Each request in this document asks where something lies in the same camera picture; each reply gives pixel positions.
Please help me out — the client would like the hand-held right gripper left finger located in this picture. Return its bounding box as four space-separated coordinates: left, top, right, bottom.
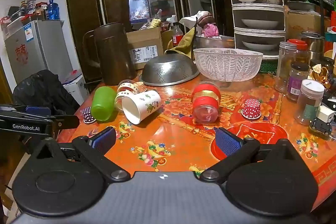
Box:
33 126 131 183

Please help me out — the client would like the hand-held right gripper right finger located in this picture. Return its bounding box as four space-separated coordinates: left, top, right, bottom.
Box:
200 127 302 184

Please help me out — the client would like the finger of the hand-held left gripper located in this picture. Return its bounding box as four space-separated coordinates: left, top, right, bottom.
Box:
0 104 52 118
51 114 80 130

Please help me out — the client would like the purple dotted cupcake cup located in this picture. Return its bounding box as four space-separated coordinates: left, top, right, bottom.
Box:
81 106 97 124

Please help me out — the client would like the green plastic cup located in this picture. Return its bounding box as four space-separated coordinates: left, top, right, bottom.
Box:
91 86 117 123

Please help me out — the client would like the red dotted cupcake cup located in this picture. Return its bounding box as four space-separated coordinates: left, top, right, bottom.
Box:
241 98 262 120

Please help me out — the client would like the clear cup with lettered band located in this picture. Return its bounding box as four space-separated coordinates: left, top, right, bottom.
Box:
117 80 140 95
114 91 130 112

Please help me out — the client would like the white paper cup green print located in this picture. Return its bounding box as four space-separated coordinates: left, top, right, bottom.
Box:
121 90 161 125

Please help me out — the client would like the black bag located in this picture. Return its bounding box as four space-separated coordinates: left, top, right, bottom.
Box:
13 70 81 116

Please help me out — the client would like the white carton box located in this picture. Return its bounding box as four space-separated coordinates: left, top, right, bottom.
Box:
62 70 90 105

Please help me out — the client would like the red plastic jar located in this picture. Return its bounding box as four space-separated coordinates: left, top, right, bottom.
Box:
192 81 221 124

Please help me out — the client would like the grey fridge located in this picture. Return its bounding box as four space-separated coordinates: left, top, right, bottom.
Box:
4 20 73 86

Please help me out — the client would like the white plastic basket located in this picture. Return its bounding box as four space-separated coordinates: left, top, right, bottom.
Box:
193 48 264 82

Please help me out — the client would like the brown plastic pitcher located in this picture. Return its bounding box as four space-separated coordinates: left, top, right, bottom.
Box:
83 22 137 86

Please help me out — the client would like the green woven mat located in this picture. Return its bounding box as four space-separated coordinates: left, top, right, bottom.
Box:
258 59 279 74

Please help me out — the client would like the white lid plastic jar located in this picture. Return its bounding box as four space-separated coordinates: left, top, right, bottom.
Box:
295 79 325 126

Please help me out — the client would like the black lid glass jar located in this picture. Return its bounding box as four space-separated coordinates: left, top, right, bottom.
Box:
286 61 310 102

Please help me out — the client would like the black toy car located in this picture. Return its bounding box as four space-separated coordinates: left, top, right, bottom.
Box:
309 116 333 137

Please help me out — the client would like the steel colander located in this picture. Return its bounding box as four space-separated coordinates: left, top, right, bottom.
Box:
139 53 201 87

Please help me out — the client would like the tall clear plastic jar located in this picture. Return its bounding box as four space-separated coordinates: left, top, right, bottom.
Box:
275 42 297 93

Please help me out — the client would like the blue plastic bottle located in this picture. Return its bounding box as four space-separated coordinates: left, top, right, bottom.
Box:
47 0 60 20

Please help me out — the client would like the steel pot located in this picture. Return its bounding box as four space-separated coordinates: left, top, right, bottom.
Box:
194 35 235 51

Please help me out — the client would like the white plate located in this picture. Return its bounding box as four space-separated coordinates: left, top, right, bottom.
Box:
242 41 277 51
241 19 279 29

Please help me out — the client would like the white power adapter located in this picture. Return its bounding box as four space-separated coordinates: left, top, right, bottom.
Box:
316 105 336 123

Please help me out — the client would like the cardboard box with label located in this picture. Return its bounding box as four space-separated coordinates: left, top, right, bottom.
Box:
126 27 165 70

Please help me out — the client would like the olive green cloth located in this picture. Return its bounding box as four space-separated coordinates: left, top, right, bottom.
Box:
164 27 196 60

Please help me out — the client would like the pink cloth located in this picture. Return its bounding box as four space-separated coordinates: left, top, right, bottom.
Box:
203 24 220 38

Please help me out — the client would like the red lid jar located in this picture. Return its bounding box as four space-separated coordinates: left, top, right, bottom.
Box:
287 39 309 65

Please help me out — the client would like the soda bottle red label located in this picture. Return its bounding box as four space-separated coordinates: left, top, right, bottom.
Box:
172 22 184 47

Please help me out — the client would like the white tiered dish rack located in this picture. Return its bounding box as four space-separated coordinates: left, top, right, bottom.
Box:
225 0 287 61

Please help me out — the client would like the blue white snack bag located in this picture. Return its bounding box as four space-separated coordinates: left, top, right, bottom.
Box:
127 0 152 24

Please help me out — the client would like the plain cardboard box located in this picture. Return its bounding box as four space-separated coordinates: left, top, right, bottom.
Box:
285 10 332 41

